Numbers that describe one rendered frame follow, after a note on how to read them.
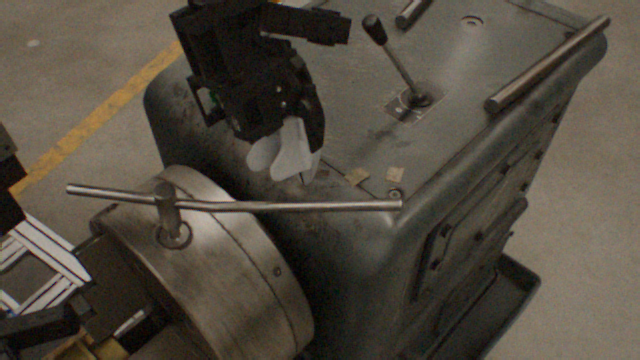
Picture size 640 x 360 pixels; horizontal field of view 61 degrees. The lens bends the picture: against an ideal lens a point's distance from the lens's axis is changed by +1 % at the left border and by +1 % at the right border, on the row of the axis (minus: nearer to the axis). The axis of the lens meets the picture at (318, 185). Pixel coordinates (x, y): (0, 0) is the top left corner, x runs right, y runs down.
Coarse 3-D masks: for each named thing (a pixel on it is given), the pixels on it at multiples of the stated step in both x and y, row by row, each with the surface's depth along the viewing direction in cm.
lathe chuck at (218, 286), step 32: (128, 224) 61; (160, 224) 60; (192, 224) 61; (128, 256) 62; (160, 256) 58; (192, 256) 59; (224, 256) 60; (160, 288) 59; (192, 288) 57; (224, 288) 59; (256, 288) 60; (192, 320) 57; (224, 320) 58; (256, 320) 60; (288, 320) 64; (224, 352) 58; (256, 352) 61; (288, 352) 66
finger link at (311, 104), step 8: (304, 80) 48; (304, 88) 47; (312, 88) 47; (304, 96) 48; (312, 96) 48; (304, 104) 47; (312, 104) 48; (320, 104) 48; (296, 112) 49; (304, 112) 48; (312, 112) 48; (320, 112) 48; (304, 120) 49; (312, 120) 48; (320, 120) 49; (312, 128) 50; (320, 128) 50; (312, 136) 50; (320, 136) 50; (312, 144) 51; (320, 144) 51; (312, 152) 51
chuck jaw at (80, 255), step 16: (112, 208) 68; (96, 224) 67; (96, 240) 64; (80, 256) 63; (96, 256) 64; (112, 256) 65; (96, 272) 64; (112, 272) 65; (128, 272) 66; (80, 288) 66; (96, 288) 64; (112, 288) 65; (128, 288) 66; (144, 288) 67; (96, 304) 64; (112, 304) 65; (128, 304) 66; (144, 304) 67; (80, 320) 65; (96, 320) 64; (112, 320) 65; (96, 336) 64
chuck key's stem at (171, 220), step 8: (160, 184) 53; (168, 184) 53; (152, 192) 53; (160, 192) 53; (168, 192) 53; (160, 200) 52; (168, 200) 53; (160, 208) 54; (168, 208) 54; (176, 208) 55; (160, 216) 55; (168, 216) 55; (176, 216) 56; (168, 224) 56; (176, 224) 57; (168, 232) 58; (176, 232) 58
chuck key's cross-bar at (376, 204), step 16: (80, 192) 54; (96, 192) 54; (112, 192) 54; (128, 192) 54; (192, 208) 54; (208, 208) 54; (224, 208) 54; (240, 208) 53; (256, 208) 53; (272, 208) 53; (288, 208) 52; (304, 208) 52; (320, 208) 52; (336, 208) 51; (352, 208) 51; (368, 208) 51; (384, 208) 51; (400, 208) 50
